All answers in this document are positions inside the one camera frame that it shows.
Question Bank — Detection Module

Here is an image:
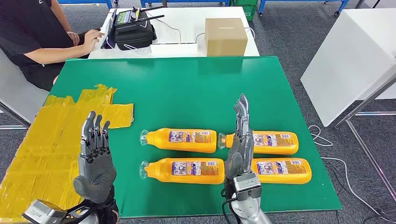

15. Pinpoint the person's right hand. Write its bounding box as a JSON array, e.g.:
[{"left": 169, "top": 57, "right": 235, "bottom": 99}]
[{"left": 82, "top": 29, "right": 105, "bottom": 54}]

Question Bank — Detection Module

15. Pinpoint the person's left hand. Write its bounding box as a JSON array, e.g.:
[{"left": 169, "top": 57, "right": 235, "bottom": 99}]
[{"left": 66, "top": 31, "right": 81, "bottom": 47}]

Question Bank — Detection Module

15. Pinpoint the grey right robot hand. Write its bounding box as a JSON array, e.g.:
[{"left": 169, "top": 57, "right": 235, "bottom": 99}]
[{"left": 224, "top": 93, "right": 255, "bottom": 181}]

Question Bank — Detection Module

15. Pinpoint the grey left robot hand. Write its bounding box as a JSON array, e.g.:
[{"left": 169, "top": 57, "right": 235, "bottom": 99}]
[{"left": 73, "top": 111, "right": 117, "bottom": 205}]

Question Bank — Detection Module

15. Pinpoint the orange bottle with clear cap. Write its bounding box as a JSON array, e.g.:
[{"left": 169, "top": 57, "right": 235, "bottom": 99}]
[
  {"left": 218, "top": 131, "right": 299, "bottom": 156},
  {"left": 139, "top": 158, "right": 226, "bottom": 185},
  {"left": 140, "top": 128, "right": 218, "bottom": 154},
  {"left": 250, "top": 158, "right": 312, "bottom": 185}
]

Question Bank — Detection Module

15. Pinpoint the dark laptop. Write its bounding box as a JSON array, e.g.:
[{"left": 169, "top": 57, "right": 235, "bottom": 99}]
[{"left": 100, "top": 8, "right": 118, "bottom": 50}]

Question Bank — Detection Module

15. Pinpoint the remote controller with antennas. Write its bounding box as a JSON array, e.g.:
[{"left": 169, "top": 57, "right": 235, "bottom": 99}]
[{"left": 113, "top": 5, "right": 165, "bottom": 32}]

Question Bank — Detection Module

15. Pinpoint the black carry case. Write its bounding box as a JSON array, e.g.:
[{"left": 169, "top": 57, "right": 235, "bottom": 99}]
[{"left": 113, "top": 18, "right": 157, "bottom": 51}]

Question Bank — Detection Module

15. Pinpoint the person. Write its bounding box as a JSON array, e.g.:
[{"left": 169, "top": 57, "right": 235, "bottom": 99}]
[{"left": 0, "top": 0, "right": 106, "bottom": 92}]

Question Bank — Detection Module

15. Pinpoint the yellow taped sheet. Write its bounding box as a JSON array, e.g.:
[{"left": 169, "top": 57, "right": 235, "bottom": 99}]
[{"left": 0, "top": 84, "right": 135, "bottom": 224}]

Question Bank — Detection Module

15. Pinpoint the flat white box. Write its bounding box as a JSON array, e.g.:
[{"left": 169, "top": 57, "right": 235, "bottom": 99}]
[{"left": 150, "top": 42, "right": 199, "bottom": 58}]

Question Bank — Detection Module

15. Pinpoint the grey seat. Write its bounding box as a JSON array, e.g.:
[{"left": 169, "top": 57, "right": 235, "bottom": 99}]
[{"left": 0, "top": 49, "right": 50, "bottom": 129}]

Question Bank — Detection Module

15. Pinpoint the brown cardboard box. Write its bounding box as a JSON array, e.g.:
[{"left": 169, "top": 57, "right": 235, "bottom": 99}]
[{"left": 204, "top": 17, "right": 248, "bottom": 57}]

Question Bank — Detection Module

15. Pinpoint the large white table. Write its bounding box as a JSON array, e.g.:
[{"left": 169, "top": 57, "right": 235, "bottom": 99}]
[{"left": 300, "top": 8, "right": 396, "bottom": 127}]

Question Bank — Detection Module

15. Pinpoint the green plastic crate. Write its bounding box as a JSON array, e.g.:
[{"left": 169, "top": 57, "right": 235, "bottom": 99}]
[{"left": 231, "top": 0, "right": 259, "bottom": 21}]

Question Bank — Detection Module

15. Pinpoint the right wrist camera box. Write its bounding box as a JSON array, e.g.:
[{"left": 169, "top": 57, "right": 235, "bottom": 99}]
[{"left": 232, "top": 172, "right": 262, "bottom": 200}]

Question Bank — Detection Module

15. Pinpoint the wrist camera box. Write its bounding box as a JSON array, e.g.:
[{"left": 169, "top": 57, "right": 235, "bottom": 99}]
[
  {"left": 232, "top": 172, "right": 262, "bottom": 200},
  {"left": 23, "top": 199, "right": 67, "bottom": 224}
]

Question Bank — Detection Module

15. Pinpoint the blue metal frame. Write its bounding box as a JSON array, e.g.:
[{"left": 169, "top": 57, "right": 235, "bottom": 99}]
[
  {"left": 57, "top": 0, "right": 113, "bottom": 9},
  {"left": 141, "top": 0, "right": 231, "bottom": 7},
  {"left": 258, "top": 0, "right": 350, "bottom": 16}
]

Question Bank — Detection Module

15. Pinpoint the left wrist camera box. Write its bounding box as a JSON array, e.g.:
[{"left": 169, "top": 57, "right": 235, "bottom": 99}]
[{"left": 23, "top": 199, "right": 67, "bottom": 224}]

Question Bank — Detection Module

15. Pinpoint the thin white cable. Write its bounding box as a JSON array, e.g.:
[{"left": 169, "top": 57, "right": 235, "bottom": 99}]
[{"left": 144, "top": 12, "right": 183, "bottom": 44}]

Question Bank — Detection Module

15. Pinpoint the metal table leg frame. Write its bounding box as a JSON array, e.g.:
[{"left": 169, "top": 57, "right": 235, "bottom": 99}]
[{"left": 333, "top": 72, "right": 396, "bottom": 203}]

